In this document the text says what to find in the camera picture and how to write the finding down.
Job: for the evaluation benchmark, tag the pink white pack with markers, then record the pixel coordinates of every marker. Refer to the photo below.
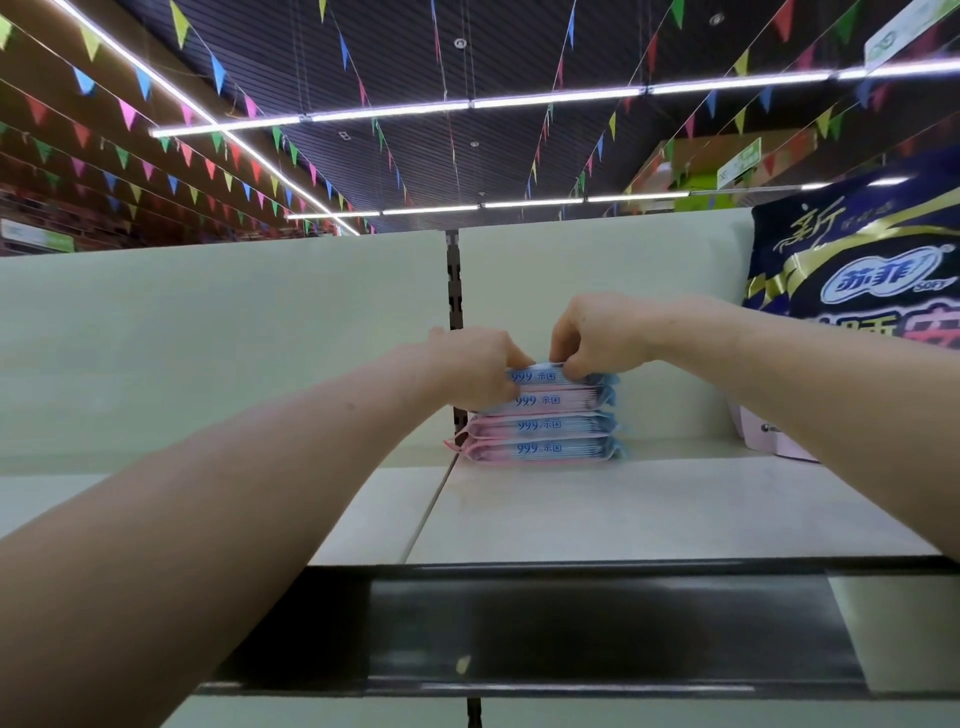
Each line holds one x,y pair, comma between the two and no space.
773,435

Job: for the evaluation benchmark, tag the person's left hand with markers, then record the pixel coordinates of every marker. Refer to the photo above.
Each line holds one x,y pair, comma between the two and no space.
480,368

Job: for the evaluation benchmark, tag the green yellow store sign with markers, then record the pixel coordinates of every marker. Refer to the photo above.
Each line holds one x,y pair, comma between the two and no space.
705,192

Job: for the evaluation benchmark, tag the dark blue gold pad packet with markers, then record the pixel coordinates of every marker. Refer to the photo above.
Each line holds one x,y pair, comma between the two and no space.
870,255

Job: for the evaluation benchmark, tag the person's left forearm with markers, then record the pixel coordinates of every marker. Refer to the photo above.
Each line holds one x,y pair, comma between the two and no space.
195,555

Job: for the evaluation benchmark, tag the metal store shelving unit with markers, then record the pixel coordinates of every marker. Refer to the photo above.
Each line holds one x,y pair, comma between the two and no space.
630,510

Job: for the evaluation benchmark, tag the long ceiling light strip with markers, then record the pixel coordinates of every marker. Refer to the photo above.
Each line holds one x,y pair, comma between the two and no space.
555,93

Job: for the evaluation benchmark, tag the person's right hand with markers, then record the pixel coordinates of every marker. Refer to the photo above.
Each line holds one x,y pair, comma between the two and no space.
608,333

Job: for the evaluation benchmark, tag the green wall sign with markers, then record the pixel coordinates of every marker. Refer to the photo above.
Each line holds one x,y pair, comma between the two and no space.
38,236

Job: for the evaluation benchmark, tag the white green hanging sign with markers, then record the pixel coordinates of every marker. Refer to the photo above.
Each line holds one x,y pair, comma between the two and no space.
912,30

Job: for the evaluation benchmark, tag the person's right forearm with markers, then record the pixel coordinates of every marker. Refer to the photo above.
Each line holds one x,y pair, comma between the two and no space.
840,420

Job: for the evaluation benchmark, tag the short ceiling light strip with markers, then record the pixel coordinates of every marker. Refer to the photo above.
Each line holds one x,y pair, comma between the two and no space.
533,201

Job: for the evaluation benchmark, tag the diagonal ceiling light strip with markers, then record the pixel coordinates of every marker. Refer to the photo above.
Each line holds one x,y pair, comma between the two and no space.
285,177

